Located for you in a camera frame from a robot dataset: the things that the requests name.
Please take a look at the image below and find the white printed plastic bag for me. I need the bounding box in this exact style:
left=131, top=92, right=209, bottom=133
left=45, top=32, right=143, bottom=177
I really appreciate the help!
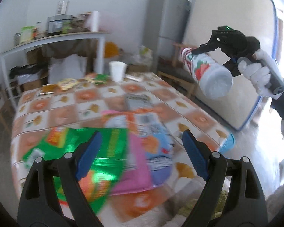
left=138, top=45, right=154, bottom=63

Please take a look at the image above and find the yellow snack packet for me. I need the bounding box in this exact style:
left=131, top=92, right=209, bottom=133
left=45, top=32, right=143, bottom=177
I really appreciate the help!
left=57, top=79, right=80, bottom=90

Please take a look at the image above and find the white paper cup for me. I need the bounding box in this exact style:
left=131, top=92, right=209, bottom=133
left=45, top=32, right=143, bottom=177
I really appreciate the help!
left=109, top=61, right=128, bottom=82

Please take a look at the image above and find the clear plastic wrapper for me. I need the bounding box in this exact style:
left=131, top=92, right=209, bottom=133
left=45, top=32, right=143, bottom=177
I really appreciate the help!
left=125, top=94, right=153, bottom=109

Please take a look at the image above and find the person's right hand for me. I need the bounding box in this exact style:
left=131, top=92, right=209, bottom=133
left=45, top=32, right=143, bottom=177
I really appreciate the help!
left=238, top=49, right=275, bottom=97

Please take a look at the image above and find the black cloth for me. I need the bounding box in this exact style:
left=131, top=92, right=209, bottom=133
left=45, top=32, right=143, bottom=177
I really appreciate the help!
left=9, top=64, right=46, bottom=78

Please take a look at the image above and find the white striped card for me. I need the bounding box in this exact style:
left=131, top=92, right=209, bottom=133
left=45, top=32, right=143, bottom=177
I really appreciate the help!
left=55, top=1, right=69, bottom=16

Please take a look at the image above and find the white sack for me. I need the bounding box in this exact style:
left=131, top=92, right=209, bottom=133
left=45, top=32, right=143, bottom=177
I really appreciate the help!
left=48, top=54, right=88, bottom=83

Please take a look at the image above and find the white cylindrical container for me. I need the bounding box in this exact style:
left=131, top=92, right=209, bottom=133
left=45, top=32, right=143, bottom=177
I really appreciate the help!
left=86, top=11, right=108, bottom=32

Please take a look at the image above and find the wooden chair with dark seat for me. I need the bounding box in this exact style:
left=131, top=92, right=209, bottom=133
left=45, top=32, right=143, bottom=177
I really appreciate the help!
left=157, top=43, right=198, bottom=98

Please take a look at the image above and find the pink and orange snack bag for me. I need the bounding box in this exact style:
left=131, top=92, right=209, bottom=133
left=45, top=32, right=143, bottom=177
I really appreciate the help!
left=102, top=110, right=174, bottom=195

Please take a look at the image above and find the white metal frame desk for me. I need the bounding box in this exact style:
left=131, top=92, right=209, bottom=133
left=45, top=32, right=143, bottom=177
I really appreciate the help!
left=0, top=31, right=110, bottom=110

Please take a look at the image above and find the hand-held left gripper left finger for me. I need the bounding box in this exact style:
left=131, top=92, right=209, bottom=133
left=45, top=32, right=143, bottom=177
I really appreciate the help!
left=17, top=130, right=105, bottom=227

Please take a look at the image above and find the grey refrigerator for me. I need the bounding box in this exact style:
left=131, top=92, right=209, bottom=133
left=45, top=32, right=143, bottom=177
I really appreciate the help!
left=142, top=0, right=191, bottom=72

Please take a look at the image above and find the white mattress with blue edge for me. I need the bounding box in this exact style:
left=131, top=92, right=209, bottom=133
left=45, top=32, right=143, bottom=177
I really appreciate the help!
left=182, top=0, right=280, bottom=131

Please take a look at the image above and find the small green snack packet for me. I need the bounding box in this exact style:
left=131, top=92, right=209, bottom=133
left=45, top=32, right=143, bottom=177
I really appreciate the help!
left=92, top=74, right=108, bottom=84

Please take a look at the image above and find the brown snack packet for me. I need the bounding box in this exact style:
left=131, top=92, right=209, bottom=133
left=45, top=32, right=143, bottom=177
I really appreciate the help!
left=38, top=85, right=56, bottom=95

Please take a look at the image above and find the large green foil snack bag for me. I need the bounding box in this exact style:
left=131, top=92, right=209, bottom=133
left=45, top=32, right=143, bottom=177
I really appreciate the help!
left=22, top=127, right=129, bottom=214

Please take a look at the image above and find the yellow plastic bag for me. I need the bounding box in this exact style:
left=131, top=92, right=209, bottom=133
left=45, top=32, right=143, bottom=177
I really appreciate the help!
left=105, top=42, right=120, bottom=58

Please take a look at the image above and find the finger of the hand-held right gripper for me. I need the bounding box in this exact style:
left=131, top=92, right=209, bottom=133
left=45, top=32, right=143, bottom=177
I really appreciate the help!
left=192, top=41, right=219, bottom=54
left=222, top=59, right=242, bottom=77

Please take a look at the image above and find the light blue plastic basket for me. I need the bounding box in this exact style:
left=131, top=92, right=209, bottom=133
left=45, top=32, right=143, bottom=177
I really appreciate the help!
left=219, top=132, right=236, bottom=154

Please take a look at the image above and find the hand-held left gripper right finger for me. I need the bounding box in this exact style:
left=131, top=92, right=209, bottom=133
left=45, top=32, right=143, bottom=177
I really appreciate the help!
left=182, top=130, right=268, bottom=227

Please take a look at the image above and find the green box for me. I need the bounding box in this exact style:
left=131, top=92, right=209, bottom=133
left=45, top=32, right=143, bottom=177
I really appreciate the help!
left=21, top=26, right=35, bottom=43

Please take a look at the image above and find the tile pattern tablecloth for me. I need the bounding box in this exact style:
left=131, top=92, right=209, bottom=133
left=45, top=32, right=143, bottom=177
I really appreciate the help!
left=11, top=72, right=235, bottom=218

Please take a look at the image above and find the grey plastic bag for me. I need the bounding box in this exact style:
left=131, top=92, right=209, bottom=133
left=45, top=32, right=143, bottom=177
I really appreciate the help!
left=119, top=52, right=140, bottom=64

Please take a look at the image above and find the white strawberry yogurt bottle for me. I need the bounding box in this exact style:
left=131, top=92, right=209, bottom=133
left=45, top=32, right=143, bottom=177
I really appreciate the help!
left=180, top=47, right=234, bottom=100

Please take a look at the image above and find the clear wrapped cookie packet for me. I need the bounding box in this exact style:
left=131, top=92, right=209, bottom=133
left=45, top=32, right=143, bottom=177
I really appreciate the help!
left=125, top=73, right=144, bottom=82

